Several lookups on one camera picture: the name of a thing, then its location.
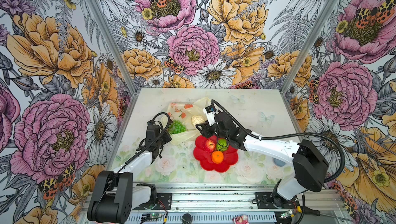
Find beige fake garlic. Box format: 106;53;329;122
191;115;206;127

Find red fake fruit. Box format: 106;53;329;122
203;139;216;153

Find green fake lime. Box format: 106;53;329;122
216;138;229;152

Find orange fake fruit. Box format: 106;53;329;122
211;151;224;164

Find translucent cream plastic bag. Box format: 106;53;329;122
167;97;210;146

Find red flower-shaped plate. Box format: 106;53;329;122
193;135;239;173

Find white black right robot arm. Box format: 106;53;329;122
196;112;329;207

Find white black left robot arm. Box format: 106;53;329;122
87;125;171;224

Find green fake grapes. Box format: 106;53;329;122
168;120;187;134

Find green circuit board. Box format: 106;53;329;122
140;213;164;222

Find black round knob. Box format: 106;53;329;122
181;213;193;224

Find small pink white toy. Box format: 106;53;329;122
233;214;249;224

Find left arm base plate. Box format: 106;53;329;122
133;193;173;211

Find aluminium rail frame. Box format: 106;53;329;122
83;183;352;224

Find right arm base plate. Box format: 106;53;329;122
251;192;299;209

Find pink tool handle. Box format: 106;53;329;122
92;212;117;223

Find black corrugated cable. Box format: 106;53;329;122
210;99;346;224

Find black-handled screwdriver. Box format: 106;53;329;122
301;207;321;216

